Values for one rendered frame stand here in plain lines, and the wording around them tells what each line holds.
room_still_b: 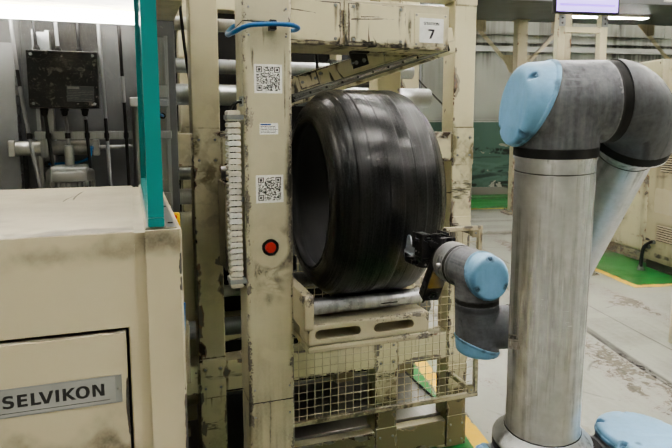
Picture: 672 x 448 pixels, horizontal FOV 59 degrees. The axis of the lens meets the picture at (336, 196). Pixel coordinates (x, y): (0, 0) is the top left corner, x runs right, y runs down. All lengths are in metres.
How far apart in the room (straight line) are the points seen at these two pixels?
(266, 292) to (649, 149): 1.06
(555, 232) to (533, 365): 0.20
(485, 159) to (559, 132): 10.99
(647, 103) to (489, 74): 11.06
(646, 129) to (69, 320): 0.78
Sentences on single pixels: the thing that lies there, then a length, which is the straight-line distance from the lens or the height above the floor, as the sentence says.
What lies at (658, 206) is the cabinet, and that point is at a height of 0.61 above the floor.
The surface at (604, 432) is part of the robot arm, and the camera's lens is 1.09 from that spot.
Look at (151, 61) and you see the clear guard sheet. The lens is 0.74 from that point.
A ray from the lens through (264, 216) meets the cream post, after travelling 1.59.
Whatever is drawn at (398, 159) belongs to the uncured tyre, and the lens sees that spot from 1.49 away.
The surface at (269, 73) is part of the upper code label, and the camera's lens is 1.58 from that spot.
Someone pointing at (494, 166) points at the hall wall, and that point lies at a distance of 11.90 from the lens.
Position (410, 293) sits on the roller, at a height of 0.91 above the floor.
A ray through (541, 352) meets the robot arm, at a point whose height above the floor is 1.07.
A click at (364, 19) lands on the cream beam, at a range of 1.97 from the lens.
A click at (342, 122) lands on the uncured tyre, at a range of 1.52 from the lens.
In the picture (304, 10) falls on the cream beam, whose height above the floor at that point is 1.74.
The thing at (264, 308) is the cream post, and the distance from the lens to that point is 1.65.
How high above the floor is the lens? 1.40
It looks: 7 degrees down
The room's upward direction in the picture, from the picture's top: straight up
